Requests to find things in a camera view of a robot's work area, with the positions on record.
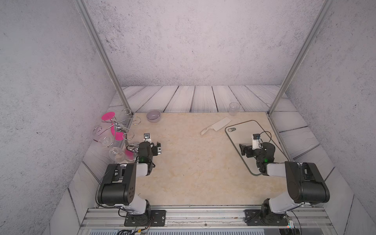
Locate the beige cutting board green rim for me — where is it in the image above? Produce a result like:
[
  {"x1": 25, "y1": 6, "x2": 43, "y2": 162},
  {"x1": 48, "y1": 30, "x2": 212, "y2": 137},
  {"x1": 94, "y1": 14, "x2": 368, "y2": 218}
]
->
[{"x1": 225, "y1": 120, "x2": 289, "y2": 176}]

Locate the white cleaver knife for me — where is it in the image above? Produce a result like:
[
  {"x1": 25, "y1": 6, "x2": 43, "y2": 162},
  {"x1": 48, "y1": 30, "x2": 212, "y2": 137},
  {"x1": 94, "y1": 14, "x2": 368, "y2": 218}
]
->
[{"x1": 200, "y1": 117, "x2": 231, "y2": 135}]

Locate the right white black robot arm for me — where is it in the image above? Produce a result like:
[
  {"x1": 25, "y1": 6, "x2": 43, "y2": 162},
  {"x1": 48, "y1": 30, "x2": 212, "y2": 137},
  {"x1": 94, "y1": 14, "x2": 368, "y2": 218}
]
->
[{"x1": 239, "y1": 134, "x2": 330, "y2": 226}]

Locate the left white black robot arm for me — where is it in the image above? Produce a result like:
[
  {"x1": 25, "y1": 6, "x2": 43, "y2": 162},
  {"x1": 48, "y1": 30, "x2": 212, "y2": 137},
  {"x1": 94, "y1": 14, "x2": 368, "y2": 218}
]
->
[{"x1": 96, "y1": 133, "x2": 161, "y2": 227}]

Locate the metal glass holder stand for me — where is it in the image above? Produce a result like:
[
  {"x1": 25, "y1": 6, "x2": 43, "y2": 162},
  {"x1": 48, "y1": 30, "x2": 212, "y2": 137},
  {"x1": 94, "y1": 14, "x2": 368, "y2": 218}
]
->
[{"x1": 92, "y1": 108, "x2": 141, "y2": 163}]

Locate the small purple bowl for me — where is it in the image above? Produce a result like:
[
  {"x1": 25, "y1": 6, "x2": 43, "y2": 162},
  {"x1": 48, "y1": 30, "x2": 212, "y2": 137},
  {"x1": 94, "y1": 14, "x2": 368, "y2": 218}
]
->
[{"x1": 146, "y1": 110, "x2": 161, "y2": 123}]

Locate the clear plastic cup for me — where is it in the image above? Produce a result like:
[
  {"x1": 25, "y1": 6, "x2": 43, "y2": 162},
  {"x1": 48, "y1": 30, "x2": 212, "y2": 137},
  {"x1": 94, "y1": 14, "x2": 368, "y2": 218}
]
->
[{"x1": 229, "y1": 102, "x2": 240, "y2": 116}]

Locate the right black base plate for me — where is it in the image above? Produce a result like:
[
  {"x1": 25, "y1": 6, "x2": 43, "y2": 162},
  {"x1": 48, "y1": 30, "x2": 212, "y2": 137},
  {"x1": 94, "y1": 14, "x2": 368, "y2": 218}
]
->
[{"x1": 244, "y1": 210, "x2": 289, "y2": 226}]

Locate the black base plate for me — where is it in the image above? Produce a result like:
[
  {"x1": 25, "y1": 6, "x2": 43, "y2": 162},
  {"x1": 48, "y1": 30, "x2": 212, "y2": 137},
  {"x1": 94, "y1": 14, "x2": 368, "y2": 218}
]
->
[
  {"x1": 124, "y1": 210, "x2": 166, "y2": 227},
  {"x1": 244, "y1": 210, "x2": 289, "y2": 226}
]

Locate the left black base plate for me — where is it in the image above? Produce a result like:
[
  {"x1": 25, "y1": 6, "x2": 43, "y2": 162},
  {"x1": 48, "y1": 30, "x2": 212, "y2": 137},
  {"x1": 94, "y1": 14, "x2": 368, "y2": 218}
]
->
[{"x1": 124, "y1": 210, "x2": 166, "y2": 227}]

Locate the aluminium front rail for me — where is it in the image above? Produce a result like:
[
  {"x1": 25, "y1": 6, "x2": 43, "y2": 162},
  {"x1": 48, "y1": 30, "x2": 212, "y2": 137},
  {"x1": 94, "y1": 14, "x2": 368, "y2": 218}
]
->
[{"x1": 78, "y1": 205, "x2": 337, "y2": 235}]

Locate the right aluminium frame post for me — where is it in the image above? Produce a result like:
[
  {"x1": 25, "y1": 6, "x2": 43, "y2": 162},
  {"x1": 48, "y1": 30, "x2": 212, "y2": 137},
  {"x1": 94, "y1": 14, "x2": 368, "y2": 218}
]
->
[{"x1": 267, "y1": 0, "x2": 334, "y2": 117}]

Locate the aluminium frame post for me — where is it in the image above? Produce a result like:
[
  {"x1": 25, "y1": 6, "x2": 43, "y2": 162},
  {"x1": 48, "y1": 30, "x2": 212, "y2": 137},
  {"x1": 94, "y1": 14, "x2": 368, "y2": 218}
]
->
[
  {"x1": 267, "y1": 0, "x2": 334, "y2": 117},
  {"x1": 74, "y1": 0, "x2": 132, "y2": 112}
]

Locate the left aluminium frame post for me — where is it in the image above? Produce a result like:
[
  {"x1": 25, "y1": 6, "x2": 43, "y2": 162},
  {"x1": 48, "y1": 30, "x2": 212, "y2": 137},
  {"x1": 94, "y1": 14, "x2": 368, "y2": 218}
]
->
[{"x1": 74, "y1": 0, "x2": 132, "y2": 112}]

